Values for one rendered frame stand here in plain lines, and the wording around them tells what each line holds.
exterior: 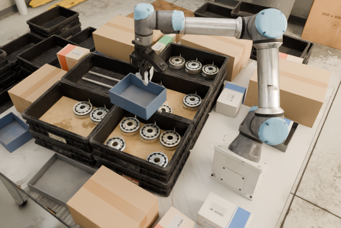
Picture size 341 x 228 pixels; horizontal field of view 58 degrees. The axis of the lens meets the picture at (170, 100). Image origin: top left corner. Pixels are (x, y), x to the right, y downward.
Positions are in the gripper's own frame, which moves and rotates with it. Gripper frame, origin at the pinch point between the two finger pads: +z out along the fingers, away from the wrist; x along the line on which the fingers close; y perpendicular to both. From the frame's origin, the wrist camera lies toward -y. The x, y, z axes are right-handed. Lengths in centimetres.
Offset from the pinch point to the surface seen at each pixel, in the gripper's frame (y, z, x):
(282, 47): -19, 51, -169
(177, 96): 1.5, 27.3, -29.5
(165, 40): 36, 20, -66
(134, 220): -26, 30, 42
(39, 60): 142, 61, -35
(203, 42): 13, 17, -76
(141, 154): -7.0, 30.5, 13.8
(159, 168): -22.5, 21.1, 21.5
